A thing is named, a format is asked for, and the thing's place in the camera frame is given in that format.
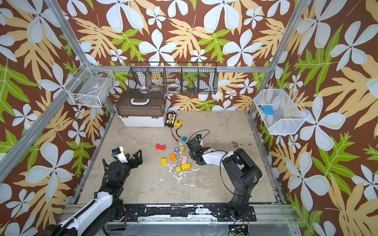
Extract yellow tape measure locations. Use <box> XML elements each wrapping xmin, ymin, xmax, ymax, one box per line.
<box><xmin>174</xmin><ymin>120</ymin><xmax>182</xmax><ymax>127</ymax></box>

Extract brown lid white toolbox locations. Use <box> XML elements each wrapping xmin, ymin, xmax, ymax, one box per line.
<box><xmin>115</xmin><ymin>91</ymin><xmax>166</xmax><ymax>127</ymax></box>

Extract aluminium corner frame post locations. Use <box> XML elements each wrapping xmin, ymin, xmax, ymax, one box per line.
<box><xmin>247</xmin><ymin>0</ymin><xmax>311</xmax><ymax>114</ymax></box>

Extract red wooden arch block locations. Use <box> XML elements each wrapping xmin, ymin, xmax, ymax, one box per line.
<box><xmin>156</xmin><ymin>144</ymin><xmax>166</xmax><ymax>150</ymax></box>

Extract yellow rectangular wooden block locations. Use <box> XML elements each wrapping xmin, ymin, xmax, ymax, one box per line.
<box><xmin>181</xmin><ymin>163</ymin><xmax>191</xmax><ymax>171</ymax></box>

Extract yellow wooden block left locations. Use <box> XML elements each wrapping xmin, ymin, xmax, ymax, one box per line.
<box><xmin>161</xmin><ymin>157</ymin><xmax>167</xmax><ymax>166</ymax></box>

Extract white wire basket right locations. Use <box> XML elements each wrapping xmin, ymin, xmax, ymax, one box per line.
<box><xmin>254</xmin><ymin>86</ymin><xmax>310</xmax><ymax>136</ymax></box>

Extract pink wooden block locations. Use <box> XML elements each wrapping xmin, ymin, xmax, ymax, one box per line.
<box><xmin>181</xmin><ymin>156</ymin><xmax>188</xmax><ymax>165</ymax></box>

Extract blue object in basket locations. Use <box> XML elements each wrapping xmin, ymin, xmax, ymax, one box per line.
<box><xmin>262</xmin><ymin>105</ymin><xmax>274</xmax><ymax>116</ymax></box>

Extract white wire basket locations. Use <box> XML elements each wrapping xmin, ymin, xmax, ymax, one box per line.
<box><xmin>65</xmin><ymin>63</ymin><xmax>115</xmax><ymax>107</ymax></box>
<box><xmin>254</xmin><ymin>86</ymin><xmax>310</xmax><ymax>136</ymax></box>

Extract orange wooden block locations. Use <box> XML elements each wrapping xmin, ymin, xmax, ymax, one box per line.
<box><xmin>169</xmin><ymin>153</ymin><xmax>177</xmax><ymax>162</ymax></box>

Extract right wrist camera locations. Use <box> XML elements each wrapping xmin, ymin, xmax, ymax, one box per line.
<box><xmin>196</xmin><ymin>134</ymin><xmax>203</xmax><ymax>146</ymax></box>

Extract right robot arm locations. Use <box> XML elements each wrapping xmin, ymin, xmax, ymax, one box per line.
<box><xmin>186</xmin><ymin>135</ymin><xmax>262</xmax><ymax>221</ymax></box>

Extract black charging board yellow connectors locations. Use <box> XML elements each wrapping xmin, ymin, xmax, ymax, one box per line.
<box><xmin>164</xmin><ymin>112</ymin><xmax>176</xmax><ymax>128</ymax></box>

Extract white wire basket left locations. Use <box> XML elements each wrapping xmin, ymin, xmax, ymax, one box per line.
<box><xmin>65</xmin><ymin>63</ymin><xmax>115</xmax><ymax>107</ymax></box>

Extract black wire wall basket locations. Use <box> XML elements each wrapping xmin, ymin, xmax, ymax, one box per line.
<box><xmin>126</xmin><ymin>62</ymin><xmax>218</xmax><ymax>94</ymax></box>

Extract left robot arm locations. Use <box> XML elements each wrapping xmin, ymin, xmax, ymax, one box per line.
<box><xmin>42</xmin><ymin>147</ymin><xmax>143</xmax><ymax>236</ymax></box>

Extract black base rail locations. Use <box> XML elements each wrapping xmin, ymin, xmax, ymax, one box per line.
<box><xmin>124</xmin><ymin>203</ymin><xmax>257</xmax><ymax>223</ymax></box>

